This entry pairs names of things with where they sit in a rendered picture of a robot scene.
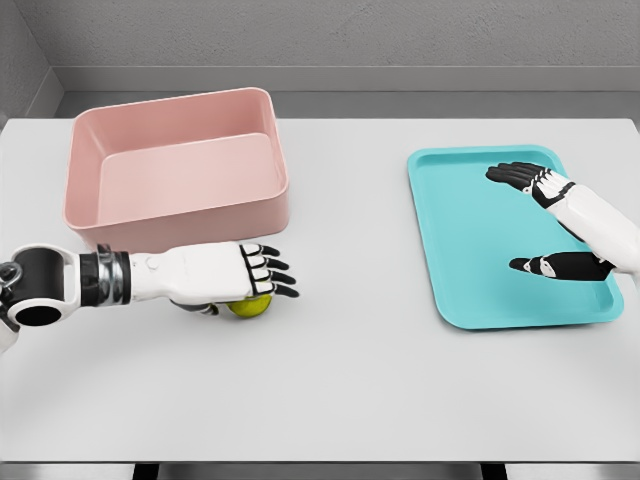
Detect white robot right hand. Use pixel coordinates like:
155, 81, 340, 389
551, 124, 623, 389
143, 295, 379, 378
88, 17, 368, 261
485, 161, 633, 283

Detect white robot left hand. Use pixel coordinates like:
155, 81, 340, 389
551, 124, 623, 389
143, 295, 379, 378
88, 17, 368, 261
167, 241, 302, 317

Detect yellow-green tennis ball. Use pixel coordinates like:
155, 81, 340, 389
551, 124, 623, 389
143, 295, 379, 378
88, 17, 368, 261
226, 294, 274, 320

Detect pink rectangular basket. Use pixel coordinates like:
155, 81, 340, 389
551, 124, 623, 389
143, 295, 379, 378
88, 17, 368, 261
62, 87, 292, 254

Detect blue rectangular tray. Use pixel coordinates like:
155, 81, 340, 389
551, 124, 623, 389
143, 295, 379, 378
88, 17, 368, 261
406, 144, 626, 332

